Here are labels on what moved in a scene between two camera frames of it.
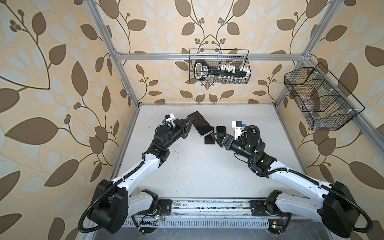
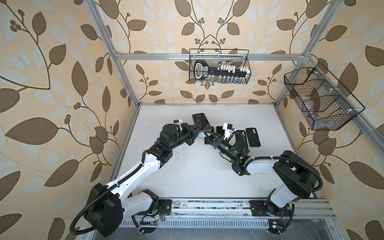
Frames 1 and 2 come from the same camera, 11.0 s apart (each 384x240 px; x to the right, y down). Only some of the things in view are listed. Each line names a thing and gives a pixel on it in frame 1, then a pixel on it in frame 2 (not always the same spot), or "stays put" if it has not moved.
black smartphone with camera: [253, 136] stays put
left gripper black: [183, 129] → [194, 131]
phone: [200, 124] stays put
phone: [221, 129] stays put
